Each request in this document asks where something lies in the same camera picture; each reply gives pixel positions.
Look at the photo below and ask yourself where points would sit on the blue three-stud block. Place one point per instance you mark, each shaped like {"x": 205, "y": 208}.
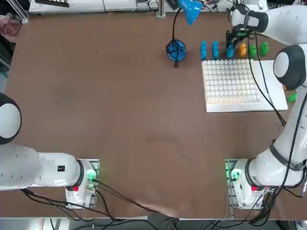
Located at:
{"x": 229, "y": 52}
{"x": 204, "y": 50}
{"x": 215, "y": 50}

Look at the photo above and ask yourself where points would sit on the aluminium frame post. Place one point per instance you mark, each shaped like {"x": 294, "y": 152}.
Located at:
{"x": 160, "y": 8}

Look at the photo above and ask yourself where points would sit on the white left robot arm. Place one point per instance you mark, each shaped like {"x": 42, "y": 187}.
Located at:
{"x": 19, "y": 167}

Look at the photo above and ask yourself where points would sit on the white studded baseplate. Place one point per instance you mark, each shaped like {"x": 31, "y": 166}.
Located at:
{"x": 227, "y": 81}

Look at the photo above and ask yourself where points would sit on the orange two-stud block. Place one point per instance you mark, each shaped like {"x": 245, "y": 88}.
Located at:
{"x": 242, "y": 50}

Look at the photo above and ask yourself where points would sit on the blue desk lamp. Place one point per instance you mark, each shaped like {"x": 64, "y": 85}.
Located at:
{"x": 190, "y": 10}

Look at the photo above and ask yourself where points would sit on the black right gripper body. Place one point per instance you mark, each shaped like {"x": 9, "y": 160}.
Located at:
{"x": 238, "y": 30}

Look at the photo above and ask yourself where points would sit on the pink plastic basket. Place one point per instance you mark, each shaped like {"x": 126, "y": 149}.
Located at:
{"x": 8, "y": 27}

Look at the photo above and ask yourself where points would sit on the black ridged device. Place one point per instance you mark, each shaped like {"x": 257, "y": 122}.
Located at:
{"x": 52, "y": 3}

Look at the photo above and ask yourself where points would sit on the white side table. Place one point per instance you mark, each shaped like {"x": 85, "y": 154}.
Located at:
{"x": 84, "y": 6}

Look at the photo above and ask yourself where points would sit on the green three-stud block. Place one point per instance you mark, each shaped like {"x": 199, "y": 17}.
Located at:
{"x": 292, "y": 97}

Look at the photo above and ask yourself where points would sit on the green two-stud block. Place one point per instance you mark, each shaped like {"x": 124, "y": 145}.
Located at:
{"x": 264, "y": 49}
{"x": 252, "y": 51}

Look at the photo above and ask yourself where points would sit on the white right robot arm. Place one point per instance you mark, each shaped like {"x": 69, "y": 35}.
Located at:
{"x": 263, "y": 167}

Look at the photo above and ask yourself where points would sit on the white flat board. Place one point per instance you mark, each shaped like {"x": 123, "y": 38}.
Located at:
{"x": 268, "y": 72}

